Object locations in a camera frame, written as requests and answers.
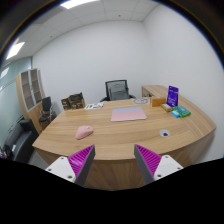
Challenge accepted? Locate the small black chair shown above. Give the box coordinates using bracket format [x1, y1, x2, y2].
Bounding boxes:
[38, 96, 58, 129]

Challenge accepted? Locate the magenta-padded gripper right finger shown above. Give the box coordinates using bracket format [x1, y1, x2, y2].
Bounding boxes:
[133, 143, 184, 186]

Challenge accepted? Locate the silver desk cable grommet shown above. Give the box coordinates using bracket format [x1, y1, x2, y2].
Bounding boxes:
[159, 129, 171, 138]

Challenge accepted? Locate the grey backpack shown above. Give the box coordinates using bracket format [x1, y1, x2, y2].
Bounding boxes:
[109, 83, 130, 101]

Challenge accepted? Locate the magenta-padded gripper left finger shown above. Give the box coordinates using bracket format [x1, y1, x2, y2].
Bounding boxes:
[44, 144, 97, 188]

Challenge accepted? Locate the yellowish small box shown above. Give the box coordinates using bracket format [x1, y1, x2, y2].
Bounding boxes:
[160, 103, 173, 113]

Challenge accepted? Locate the black device on box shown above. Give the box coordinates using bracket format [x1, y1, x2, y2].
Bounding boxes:
[68, 92, 84, 101]

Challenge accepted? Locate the pink and blue mouse pad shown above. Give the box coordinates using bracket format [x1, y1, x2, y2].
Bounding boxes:
[110, 106, 148, 123]

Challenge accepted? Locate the blue small box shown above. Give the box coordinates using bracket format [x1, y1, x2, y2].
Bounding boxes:
[170, 110, 182, 119]

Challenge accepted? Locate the orange cardboard box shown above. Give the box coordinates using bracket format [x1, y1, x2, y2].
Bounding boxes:
[150, 96, 167, 108]

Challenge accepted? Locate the large brown cardboard box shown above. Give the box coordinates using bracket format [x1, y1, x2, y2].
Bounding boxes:
[68, 98, 86, 110]

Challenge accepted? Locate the pink computer mouse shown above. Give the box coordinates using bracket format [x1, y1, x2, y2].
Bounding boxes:
[75, 125, 94, 141]

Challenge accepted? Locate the white printed paper sheet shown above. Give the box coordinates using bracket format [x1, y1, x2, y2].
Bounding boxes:
[84, 102, 105, 110]

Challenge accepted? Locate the black leather armchair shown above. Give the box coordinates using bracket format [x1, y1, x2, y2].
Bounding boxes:
[3, 118, 39, 164]

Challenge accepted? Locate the wooden side desk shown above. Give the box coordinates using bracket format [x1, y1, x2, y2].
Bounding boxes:
[141, 84, 169, 99]

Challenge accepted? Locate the purple upright card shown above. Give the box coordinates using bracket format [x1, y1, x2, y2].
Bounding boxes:
[166, 85, 180, 108]

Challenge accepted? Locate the small brown cardboard box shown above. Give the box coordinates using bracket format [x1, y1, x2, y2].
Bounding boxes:
[60, 97, 72, 111]

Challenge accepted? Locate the rectangular ceiling light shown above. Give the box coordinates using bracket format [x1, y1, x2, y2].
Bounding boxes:
[59, 0, 99, 10]
[5, 41, 26, 61]

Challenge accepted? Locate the green small box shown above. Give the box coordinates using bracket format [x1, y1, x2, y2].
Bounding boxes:
[173, 105, 192, 118]

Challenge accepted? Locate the black mesh office chair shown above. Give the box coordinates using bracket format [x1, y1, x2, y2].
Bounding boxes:
[99, 79, 137, 103]

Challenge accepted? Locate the wooden shelf unit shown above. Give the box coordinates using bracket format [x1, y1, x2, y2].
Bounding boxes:
[15, 68, 46, 134]

